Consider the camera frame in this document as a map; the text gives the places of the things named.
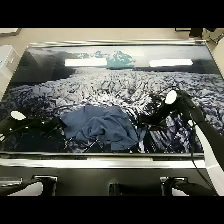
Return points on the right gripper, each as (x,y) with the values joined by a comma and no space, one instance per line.
(148,120)

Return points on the blue garment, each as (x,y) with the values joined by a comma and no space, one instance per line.
(106,128)

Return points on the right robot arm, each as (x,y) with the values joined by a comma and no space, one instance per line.
(210,140)

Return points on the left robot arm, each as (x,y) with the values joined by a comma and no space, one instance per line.
(23,125)

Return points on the silver frame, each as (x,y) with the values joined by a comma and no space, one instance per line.
(100,162)

